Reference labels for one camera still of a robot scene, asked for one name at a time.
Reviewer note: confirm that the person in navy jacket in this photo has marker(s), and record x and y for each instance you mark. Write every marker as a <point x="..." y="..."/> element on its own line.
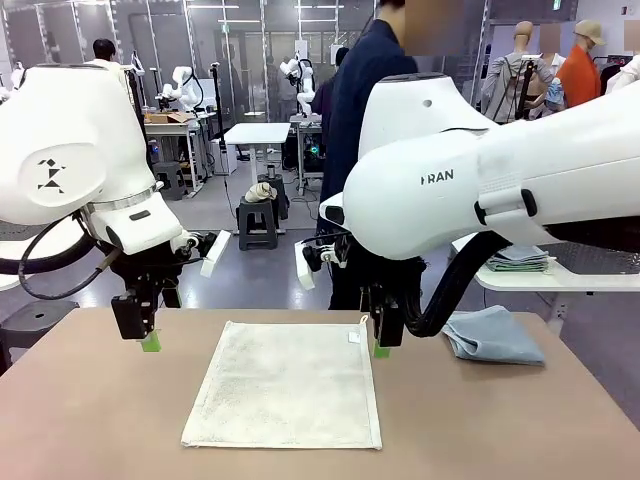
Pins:
<point x="355" y="110"/>

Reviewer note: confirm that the mannequin in orange jacket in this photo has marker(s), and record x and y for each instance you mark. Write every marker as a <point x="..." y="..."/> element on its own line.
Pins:
<point x="580" y="75"/>

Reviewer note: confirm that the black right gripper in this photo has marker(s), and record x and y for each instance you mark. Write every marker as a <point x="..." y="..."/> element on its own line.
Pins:
<point x="395" y="280"/>

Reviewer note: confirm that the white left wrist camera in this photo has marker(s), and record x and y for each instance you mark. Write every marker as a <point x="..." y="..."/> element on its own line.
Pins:
<point x="215" y="252"/>

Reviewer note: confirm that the metal tumbler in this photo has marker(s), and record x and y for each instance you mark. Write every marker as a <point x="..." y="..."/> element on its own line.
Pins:
<point x="272" y="171"/>

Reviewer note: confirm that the light blue towel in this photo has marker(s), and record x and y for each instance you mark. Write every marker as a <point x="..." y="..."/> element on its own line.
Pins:
<point x="495" y="337"/>

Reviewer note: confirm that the mannequin in orange trousers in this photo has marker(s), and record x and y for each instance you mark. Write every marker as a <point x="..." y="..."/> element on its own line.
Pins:
<point x="625" y="75"/>

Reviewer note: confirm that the cardboard box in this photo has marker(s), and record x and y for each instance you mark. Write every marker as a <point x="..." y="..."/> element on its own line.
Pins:
<point x="167" y="117"/>

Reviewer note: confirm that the white standing desk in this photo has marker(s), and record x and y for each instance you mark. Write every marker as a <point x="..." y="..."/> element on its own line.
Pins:
<point x="257" y="132"/>

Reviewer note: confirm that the person in dark hoodie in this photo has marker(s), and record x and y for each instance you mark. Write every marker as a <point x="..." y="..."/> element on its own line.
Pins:
<point x="322" y="100"/>

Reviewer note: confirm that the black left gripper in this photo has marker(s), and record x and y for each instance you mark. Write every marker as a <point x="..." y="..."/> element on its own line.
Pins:
<point x="145" y="275"/>

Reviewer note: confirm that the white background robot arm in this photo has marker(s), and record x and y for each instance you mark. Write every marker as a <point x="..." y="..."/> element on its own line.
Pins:
<point x="182" y="85"/>
<point x="305" y="95"/>
<point x="19" y="75"/>

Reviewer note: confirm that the white workbench desk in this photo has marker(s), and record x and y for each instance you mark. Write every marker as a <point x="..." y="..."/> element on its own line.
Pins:
<point x="175" y="130"/>

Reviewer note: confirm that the man in cream shirt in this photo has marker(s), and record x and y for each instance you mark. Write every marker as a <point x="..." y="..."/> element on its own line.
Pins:
<point x="104" y="50"/>

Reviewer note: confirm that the black camera tripod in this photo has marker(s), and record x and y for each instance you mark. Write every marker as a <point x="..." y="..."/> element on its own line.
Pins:
<point x="522" y="85"/>

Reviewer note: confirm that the folded grey towel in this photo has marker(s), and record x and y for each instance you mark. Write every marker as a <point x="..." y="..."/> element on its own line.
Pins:
<point x="520" y="252"/>

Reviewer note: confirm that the black camera pole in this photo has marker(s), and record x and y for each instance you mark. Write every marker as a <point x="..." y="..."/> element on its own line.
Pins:
<point x="217" y="100"/>

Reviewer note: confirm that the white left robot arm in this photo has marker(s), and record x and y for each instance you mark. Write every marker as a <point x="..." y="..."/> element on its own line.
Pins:
<point x="65" y="150"/>

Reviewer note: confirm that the grey plastic stool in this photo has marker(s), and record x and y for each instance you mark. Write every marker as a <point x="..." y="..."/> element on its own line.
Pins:
<point x="281" y="197"/>
<point x="257" y="225"/>
<point x="170" y="177"/>
<point x="30" y="325"/>

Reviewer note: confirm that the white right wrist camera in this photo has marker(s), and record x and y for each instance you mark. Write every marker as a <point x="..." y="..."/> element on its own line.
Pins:
<point x="303" y="267"/>

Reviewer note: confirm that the white towel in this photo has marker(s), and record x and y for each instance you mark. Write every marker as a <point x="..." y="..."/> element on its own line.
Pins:
<point x="285" y="385"/>

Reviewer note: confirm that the black tripod pole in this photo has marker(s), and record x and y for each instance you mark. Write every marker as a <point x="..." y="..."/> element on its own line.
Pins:
<point x="133" y="85"/>

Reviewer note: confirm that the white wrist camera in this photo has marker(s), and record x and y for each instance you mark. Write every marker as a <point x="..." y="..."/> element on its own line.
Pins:
<point x="215" y="252"/>
<point x="303" y="267"/>

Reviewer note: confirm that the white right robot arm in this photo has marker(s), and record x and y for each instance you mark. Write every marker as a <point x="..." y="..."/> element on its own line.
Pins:
<point x="500" y="190"/>

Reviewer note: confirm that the beige cloth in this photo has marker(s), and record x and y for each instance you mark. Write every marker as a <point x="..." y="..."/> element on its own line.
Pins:
<point x="260" y="191"/>

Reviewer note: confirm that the mannequin in grey shirt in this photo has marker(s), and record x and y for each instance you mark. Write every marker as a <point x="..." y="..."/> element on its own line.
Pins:
<point x="510" y="85"/>

